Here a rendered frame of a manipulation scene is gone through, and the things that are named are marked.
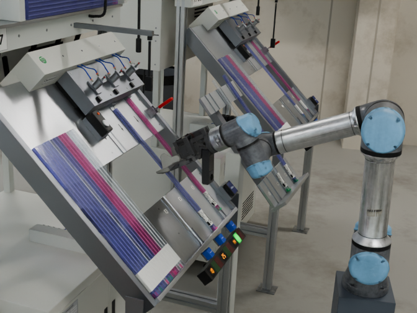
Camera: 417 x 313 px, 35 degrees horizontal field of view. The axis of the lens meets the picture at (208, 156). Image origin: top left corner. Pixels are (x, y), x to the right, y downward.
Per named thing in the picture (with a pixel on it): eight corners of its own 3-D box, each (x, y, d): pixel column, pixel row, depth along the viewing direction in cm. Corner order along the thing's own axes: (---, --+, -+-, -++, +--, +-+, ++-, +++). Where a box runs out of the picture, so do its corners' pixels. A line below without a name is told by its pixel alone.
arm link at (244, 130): (259, 140, 194) (246, 114, 193) (228, 153, 199) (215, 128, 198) (266, 131, 201) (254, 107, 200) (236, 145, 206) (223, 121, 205)
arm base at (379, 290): (385, 277, 225) (389, 251, 222) (390, 300, 211) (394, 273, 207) (340, 272, 227) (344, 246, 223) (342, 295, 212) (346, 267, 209)
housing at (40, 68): (100, 74, 233) (126, 49, 226) (17, 105, 189) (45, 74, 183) (86, 56, 233) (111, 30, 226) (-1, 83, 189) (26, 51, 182)
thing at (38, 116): (155, 136, 232) (164, 127, 230) (50, 201, 173) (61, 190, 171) (95, 63, 232) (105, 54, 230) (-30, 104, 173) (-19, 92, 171)
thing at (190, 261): (223, 220, 232) (238, 209, 229) (142, 314, 174) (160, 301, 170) (221, 217, 232) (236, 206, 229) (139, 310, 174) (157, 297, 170)
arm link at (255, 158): (278, 162, 207) (263, 131, 206) (272, 173, 197) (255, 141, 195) (256, 171, 210) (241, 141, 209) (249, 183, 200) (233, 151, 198)
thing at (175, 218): (226, 213, 231) (233, 208, 230) (146, 305, 172) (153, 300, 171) (192, 171, 231) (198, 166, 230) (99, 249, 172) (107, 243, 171)
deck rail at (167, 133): (225, 218, 234) (237, 208, 231) (223, 220, 232) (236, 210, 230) (98, 63, 234) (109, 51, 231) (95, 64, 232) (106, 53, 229)
